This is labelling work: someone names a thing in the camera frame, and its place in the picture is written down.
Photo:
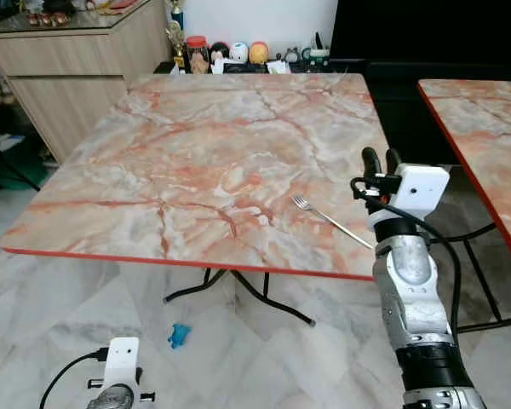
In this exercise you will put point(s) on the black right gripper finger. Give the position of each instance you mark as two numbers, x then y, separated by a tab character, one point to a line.
393	160
371	162

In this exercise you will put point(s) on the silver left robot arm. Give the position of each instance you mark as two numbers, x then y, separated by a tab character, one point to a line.
115	399

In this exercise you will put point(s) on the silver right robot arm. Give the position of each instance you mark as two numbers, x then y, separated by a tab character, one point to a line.
411	281

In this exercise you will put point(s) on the silver metal fork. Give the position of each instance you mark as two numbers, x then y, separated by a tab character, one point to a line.
332	221

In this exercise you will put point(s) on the marble pattern folding table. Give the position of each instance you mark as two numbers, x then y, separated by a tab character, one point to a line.
196	162
485	128

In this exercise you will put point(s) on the green and white figurine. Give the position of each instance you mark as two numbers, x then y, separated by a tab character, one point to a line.
318	55

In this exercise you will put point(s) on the small grey figurine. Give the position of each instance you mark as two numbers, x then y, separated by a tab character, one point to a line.
292	55

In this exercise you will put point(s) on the black television screen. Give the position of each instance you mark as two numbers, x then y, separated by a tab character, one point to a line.
426	25

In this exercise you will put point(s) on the orange round doll head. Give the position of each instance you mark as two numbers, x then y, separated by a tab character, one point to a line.
259	52

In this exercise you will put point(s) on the white round doll head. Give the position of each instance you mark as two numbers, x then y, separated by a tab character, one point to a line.
238	51

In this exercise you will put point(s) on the black round doll head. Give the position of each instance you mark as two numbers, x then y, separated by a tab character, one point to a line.
220	51

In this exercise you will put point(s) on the red lidded glass jar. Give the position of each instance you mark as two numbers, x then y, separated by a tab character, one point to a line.
197	55

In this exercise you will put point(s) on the small gold trophy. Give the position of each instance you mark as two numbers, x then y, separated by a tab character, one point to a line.
177	43

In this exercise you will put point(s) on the blue bottle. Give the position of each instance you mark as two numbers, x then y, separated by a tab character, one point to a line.
178	14

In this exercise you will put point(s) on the small blue toy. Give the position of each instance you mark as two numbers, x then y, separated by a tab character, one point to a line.
180	336

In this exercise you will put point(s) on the light wooden cabinet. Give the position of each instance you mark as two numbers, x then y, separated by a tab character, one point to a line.
68	77

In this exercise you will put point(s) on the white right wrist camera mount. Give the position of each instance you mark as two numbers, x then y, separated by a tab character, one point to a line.
423	189

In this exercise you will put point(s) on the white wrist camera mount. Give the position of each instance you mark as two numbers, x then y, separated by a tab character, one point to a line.
423	189
121	362

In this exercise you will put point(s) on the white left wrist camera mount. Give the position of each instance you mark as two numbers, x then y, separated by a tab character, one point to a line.
121	362

